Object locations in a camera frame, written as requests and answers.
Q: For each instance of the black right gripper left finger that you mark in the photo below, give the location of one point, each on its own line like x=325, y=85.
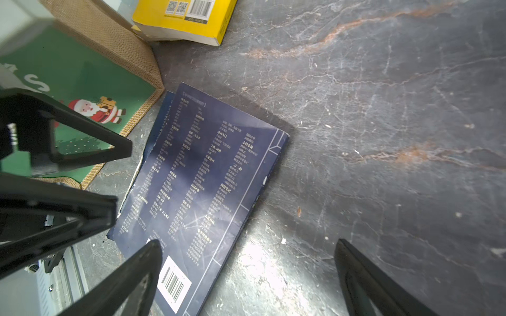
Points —
x=131, y=287

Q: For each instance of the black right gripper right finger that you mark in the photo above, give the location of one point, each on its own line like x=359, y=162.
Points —
x=367, y=289

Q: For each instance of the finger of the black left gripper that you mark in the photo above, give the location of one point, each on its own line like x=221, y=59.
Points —
x=40, y=136
x=39, y=219

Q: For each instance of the dark blue text-back book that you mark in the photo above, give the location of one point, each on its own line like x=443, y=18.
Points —
x=194, y=193

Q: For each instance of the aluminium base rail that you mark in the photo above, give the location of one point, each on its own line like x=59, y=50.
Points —
x=32, y=291

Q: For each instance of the yellow book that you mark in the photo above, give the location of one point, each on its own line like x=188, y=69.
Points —
x=200, y=21

